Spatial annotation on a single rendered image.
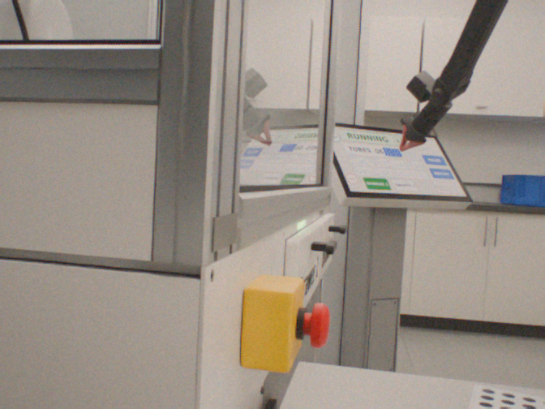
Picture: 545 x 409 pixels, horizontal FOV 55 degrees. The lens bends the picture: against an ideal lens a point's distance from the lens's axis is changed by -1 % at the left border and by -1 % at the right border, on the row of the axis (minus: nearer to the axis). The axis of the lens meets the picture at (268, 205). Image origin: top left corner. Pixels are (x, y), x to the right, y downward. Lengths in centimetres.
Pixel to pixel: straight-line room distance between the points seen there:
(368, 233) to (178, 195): 144
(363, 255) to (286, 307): 135
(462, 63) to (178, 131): 106
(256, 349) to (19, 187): 23
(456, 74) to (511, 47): 299
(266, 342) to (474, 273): 348
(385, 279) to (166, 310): 150
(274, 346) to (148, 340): 13
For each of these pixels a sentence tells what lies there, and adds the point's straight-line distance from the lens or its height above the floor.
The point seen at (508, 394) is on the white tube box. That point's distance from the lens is 63.
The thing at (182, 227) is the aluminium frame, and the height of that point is 97.
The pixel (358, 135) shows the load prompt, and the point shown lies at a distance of 179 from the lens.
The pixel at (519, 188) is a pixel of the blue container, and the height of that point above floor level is 102.
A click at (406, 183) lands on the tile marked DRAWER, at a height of 101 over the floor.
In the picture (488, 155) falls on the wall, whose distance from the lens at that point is 458.
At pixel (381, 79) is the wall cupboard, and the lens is 415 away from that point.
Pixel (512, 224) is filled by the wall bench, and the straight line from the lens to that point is 393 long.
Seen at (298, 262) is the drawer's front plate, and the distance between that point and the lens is 68.
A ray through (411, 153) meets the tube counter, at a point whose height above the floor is 111.
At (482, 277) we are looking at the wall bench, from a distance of 392.
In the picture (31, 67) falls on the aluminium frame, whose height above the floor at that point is 107.
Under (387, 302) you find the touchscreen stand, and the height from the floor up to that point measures 61.
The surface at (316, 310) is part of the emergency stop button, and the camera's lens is 48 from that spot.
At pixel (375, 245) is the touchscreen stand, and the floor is 80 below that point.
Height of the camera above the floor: 101
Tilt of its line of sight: 3 degrees down
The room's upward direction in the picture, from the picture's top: 3 degrees clockwise
